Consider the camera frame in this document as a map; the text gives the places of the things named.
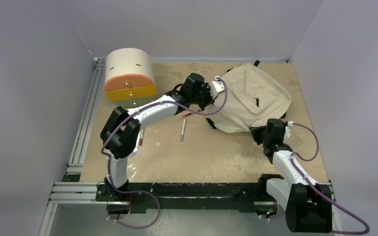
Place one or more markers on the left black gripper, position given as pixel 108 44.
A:
pixel 205 87

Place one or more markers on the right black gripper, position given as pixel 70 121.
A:
pixel 256 132

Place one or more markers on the beige canvas student backpack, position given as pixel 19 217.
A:
pixel 253 98

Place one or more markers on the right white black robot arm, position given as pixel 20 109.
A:
pixel 300 196

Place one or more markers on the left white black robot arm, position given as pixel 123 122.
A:
pixel 121 133

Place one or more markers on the blister pack with blue scissors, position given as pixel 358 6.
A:
pixel 135 150

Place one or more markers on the purple grey marker pen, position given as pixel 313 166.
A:
pixel 183 129

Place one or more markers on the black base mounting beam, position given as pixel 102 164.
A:
pixel 138 197

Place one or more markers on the dark red marker pen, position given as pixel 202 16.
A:
pixel 141 137

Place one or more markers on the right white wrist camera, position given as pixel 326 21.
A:
pixel 288 126

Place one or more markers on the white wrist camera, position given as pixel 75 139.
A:
pixel 288 126
pixel 216 87

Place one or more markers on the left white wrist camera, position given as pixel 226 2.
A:
pixel 216 87

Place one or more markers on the aluminium frame rails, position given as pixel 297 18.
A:
pixel 73 210

